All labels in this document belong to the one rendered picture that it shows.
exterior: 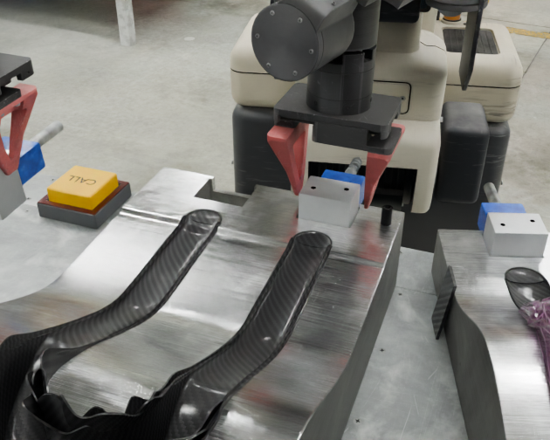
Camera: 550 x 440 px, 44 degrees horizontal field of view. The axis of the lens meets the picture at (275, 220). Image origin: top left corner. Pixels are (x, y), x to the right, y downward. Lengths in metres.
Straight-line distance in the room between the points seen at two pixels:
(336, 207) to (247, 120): 0.75
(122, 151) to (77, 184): 1.90
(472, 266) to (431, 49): 0.47
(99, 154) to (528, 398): 2.36
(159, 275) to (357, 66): 0.24
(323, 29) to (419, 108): 0.56
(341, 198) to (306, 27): 0.19
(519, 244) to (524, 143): 2.22
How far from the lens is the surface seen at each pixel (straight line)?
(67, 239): 0.82
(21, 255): 0.81
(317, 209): 0.64
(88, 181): 0.85
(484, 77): 1.31
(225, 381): 0.46
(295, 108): 0.61
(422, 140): 1.03
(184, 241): 0.64
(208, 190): 0.72
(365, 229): 0.64
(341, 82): 0.58
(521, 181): 2.63
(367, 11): 0.57
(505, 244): 0.69
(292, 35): 0.51
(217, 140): 2.76
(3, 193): 0.67
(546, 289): 0.67
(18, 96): 0.63
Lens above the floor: 1.25
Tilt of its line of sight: 34 degrees down
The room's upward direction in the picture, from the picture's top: straight up
